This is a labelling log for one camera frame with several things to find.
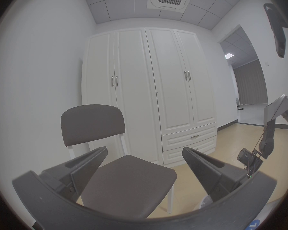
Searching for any white trash bin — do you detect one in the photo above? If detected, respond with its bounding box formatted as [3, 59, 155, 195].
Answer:
[194, 195, 214, 211]

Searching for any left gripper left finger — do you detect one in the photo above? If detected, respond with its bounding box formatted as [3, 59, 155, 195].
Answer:
[42, 146, 108, 203]

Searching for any grey curtain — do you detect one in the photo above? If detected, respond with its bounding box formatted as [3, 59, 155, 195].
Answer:
[233, 59, 269, 105]

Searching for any white wardrobe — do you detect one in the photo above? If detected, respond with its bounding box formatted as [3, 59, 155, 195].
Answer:
[82, 27, 218, 168]

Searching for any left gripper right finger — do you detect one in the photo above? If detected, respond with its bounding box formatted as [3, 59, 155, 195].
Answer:
[182, 146, 249, 202]

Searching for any white chair dark grey seat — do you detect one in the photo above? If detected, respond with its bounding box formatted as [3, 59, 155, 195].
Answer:
[60, 104, 178, 219]

